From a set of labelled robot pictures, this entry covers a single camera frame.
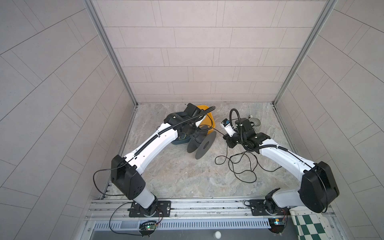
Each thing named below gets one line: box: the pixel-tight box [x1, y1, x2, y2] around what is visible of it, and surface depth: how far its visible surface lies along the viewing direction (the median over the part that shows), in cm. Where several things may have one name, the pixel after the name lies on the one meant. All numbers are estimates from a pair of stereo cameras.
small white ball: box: [215, 231, 222, 239], surface depth 60 cm
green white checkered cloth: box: [289, 206, 337, 240], surface depth 67 cm
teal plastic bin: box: [165, 112, 194, 145], surface depth 54 cm
